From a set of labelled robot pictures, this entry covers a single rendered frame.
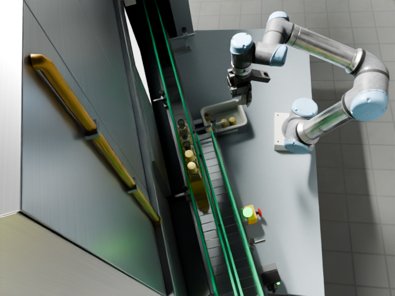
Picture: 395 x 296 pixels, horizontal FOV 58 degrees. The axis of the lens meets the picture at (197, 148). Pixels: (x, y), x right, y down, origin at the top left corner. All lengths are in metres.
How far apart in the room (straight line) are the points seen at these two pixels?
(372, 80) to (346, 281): 1.48
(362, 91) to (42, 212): 1.16
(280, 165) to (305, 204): 0.23
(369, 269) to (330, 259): 0.24
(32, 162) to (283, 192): 1.51
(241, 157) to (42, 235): 1.53
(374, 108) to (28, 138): 1.16
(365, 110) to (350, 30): 2.28
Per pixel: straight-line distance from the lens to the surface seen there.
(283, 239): 1.75
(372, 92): 1.37
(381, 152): 2.92
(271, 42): 1.30
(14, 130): 0.43
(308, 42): 1.39
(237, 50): 1.27
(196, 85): 2.18
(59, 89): 0.55
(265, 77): 1.45
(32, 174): 0.42
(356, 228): 2.64
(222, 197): 1.67
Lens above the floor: 2.44
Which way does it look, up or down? 61 degrees down
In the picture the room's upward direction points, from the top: 14 degrees counter-clockwise
